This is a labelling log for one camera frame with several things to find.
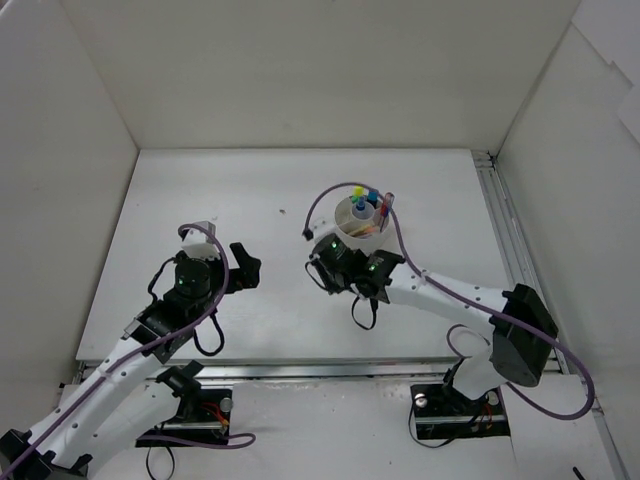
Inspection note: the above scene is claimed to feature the white round divided organizer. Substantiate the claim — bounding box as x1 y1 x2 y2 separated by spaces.
334 197 394 253

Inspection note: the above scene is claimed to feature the orange tip brown marker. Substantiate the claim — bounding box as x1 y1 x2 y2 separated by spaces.
350 225 379 237

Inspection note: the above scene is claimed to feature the clear glue bottle blue cap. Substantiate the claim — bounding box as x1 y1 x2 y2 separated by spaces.
353 196 369 219

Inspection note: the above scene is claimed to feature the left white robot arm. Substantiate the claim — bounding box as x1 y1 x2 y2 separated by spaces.
1 242 261 479

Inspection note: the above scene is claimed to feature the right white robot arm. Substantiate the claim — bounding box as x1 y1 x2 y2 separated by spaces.
309 234 557 412

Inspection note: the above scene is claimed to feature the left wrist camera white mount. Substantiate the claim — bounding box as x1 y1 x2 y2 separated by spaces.
178 221 220 261

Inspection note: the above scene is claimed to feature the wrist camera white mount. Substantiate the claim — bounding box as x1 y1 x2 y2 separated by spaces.
178 221 220 261
302 217 336 244

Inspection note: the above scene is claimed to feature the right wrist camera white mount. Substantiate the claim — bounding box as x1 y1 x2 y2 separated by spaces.
302 217 336 244

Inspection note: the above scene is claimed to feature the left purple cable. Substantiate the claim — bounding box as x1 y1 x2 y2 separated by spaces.
0 224 257 476

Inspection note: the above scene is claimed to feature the aluminium frame rail front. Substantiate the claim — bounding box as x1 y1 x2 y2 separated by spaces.
74 355 569 386

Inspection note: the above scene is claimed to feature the aluminium frame rail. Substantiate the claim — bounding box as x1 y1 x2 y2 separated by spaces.
74 355 569 386
472 148 629 480

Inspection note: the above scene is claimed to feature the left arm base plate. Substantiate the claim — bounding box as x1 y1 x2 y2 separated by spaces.
135 387 233 448

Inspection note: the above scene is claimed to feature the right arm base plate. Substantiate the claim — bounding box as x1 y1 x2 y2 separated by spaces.
408 383 511 449

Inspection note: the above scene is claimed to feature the aluminium frame rail right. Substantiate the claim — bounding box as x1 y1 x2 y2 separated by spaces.
472 148 629 480

